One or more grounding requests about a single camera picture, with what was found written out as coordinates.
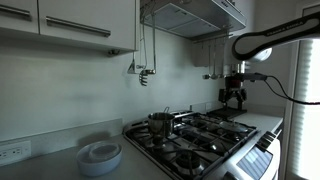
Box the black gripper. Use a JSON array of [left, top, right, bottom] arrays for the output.
[[218, 75, 250, 112]]

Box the glass lid with knob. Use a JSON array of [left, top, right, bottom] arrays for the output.
[[218, 120, 250, 134]]

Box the stainless steel pot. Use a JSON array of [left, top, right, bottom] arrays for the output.
[[147, 106, 177, 140]]

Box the small hanging ladle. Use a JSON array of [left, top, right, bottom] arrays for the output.
[[218, 39, 227, 80], [201, 42, 212, 81], [210, 41, 219, 81]]

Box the steel range knob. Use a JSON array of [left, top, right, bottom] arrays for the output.
[[264, 131, 277, 143], [256, 136, 271, 150], [222, 171, 236, 180]]

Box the stainless steel gas range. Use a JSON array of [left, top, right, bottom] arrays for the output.
[[122, 109, 284, 180]]

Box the white window blind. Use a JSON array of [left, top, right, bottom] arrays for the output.
[[289, 3, 320, 180]]

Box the stainless steel range hood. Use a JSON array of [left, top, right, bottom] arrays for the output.
[[139, 0, 248, 42]]

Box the hanging steel utensil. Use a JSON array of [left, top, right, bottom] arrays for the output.
[[143, 12, 158, 76]]

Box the hanging steel spatula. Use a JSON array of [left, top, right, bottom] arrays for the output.
[[126, 13, 138, 75]]

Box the small under-cabinet fixture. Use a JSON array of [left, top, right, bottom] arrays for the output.
[[107, 48, 121, 57]]

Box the light blue bowl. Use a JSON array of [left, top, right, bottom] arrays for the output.
[[76, 139, 124, 178]]

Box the white upper cabinet door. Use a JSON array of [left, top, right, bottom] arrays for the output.
[[0, 0, 40, 35], [37, 0, 138, 52]]

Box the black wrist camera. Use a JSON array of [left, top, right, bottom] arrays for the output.
[[233, 72, 269, 83]]

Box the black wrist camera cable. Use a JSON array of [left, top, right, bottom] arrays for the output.
[[264, 75, 320, 106]]

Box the steel cabinet door handle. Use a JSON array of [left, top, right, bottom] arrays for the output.
[[45, 15, 112, 38], [0, 3, 33, 22]]

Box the white wall outlet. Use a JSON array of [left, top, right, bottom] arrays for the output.
[[0, 139, 33, 167]]

